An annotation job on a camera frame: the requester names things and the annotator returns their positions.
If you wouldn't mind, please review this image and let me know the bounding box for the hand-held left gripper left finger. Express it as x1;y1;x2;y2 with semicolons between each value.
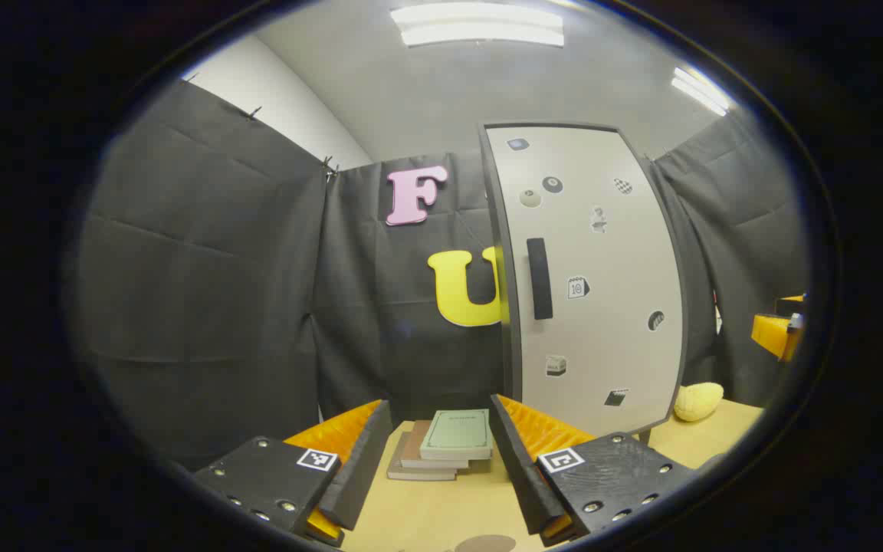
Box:
192;399;395;549

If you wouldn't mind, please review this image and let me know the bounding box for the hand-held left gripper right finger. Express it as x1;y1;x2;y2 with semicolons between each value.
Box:
489;393;699;547

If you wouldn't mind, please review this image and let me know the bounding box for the round brown coaster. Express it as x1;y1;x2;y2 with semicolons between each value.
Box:
453;534;517;552

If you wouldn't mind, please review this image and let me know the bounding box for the white cabinet door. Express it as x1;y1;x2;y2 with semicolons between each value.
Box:
485;125;688;438

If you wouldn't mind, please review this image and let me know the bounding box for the black cabinet door handle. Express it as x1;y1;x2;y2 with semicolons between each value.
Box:
526;238;554;320

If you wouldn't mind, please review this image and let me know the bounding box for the dark grey cabinet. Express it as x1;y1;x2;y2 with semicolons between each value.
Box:
477;121;691;447

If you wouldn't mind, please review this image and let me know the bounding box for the grey book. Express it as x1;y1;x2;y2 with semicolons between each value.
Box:
386;431;458;482

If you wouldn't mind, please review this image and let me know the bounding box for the brown book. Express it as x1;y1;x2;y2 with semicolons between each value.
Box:
400;419;458;470

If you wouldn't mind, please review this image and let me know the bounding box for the green notebook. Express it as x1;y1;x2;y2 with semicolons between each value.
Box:
420;409;494;461

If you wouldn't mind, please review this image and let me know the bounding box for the long ceiling light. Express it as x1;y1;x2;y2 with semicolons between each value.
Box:
389;2;565;48
670;67;734;117

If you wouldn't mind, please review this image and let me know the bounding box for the black backdrop cloth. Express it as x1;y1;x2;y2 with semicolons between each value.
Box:
70;77;810;472

